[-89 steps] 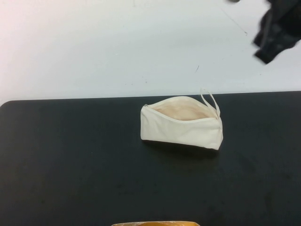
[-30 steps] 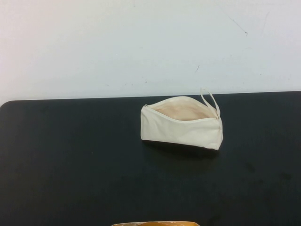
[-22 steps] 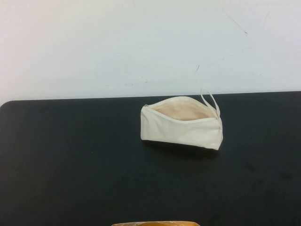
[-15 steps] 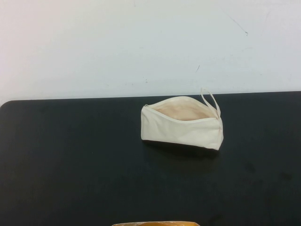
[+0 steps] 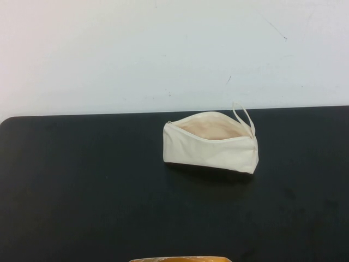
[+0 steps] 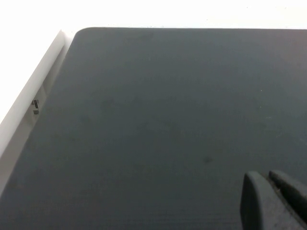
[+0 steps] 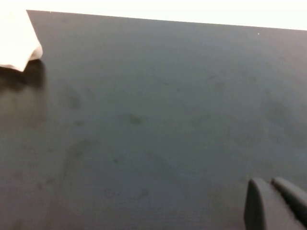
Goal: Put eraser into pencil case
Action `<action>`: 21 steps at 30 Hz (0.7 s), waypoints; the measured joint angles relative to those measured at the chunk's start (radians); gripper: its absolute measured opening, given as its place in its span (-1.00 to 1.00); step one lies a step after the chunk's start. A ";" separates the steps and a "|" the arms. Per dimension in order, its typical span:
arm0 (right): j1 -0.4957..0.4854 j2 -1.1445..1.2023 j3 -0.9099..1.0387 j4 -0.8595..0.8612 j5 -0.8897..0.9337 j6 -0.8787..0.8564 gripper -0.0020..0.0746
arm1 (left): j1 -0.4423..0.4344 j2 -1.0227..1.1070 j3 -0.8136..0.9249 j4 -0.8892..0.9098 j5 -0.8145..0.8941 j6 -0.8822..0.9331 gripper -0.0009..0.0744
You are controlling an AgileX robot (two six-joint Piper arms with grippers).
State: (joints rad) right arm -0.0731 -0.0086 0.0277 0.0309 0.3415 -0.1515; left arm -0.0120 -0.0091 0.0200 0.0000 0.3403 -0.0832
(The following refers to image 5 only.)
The cream fabric pencil case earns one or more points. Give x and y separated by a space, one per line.
207 152

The yellow orange rounded object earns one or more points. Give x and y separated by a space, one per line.
177 259

